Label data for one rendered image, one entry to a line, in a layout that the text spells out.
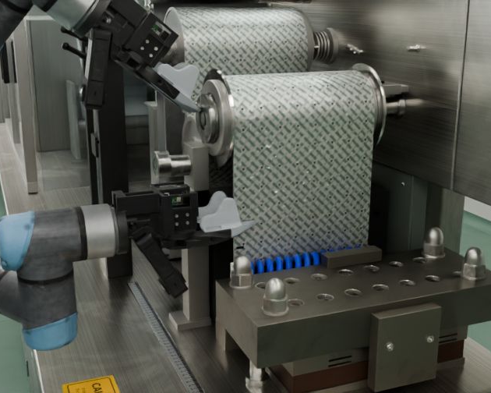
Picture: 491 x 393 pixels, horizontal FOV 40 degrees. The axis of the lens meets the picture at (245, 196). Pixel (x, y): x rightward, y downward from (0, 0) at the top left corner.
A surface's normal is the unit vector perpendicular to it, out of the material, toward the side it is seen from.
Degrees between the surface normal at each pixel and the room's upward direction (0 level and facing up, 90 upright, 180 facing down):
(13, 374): 0
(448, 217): 90
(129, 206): 90
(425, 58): 90
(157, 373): 0
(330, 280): 0
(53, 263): 90
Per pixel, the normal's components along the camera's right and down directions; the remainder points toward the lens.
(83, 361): 0.00, -0.96
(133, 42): 0.36, 0.25
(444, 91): -0.93, 0.10
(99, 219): 0.25, -0.51
